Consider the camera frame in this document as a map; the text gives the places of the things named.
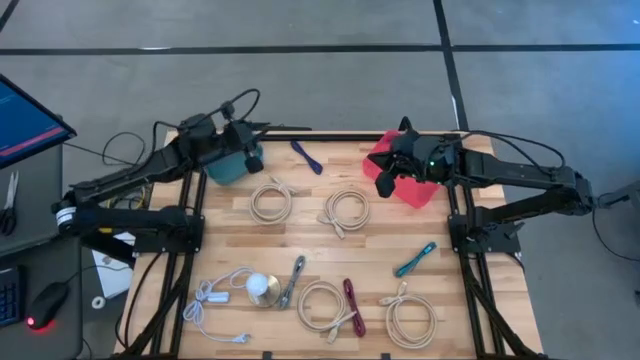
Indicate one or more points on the white bulb metal base lamp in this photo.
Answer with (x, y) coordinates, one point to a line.
(257, 284)

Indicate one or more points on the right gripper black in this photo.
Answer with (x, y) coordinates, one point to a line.
(412, 152)

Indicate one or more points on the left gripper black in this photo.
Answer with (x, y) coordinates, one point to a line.
(237, 137)

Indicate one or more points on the black aluminium table frame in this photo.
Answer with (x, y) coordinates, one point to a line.
(340, 136)

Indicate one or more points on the grey desk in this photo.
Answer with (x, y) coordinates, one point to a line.
(40, 220)

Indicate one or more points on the teal plastic bin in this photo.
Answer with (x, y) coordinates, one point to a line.
(225, 172)

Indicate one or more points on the white flat box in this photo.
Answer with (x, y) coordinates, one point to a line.
(117, 280)

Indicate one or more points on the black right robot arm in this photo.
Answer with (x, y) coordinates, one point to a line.
(525, 177)

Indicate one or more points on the red plastic bin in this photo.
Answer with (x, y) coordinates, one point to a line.
(415, 195)

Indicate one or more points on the black triangular loop bracket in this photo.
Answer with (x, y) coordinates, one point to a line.
(406, 127)

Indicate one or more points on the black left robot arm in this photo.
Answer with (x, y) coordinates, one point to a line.
(125, 175)

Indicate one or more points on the computer monitor blue screen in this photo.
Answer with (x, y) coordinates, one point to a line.
(25, 125)

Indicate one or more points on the black chair base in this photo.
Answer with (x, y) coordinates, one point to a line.
(622, 195)

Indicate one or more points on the black keyboard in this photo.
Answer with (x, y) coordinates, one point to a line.
(7, 300)

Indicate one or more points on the black computer mouse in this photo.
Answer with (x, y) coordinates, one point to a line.
(47, 302)

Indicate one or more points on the black bar device with LED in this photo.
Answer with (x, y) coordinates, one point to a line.
(295, 128)

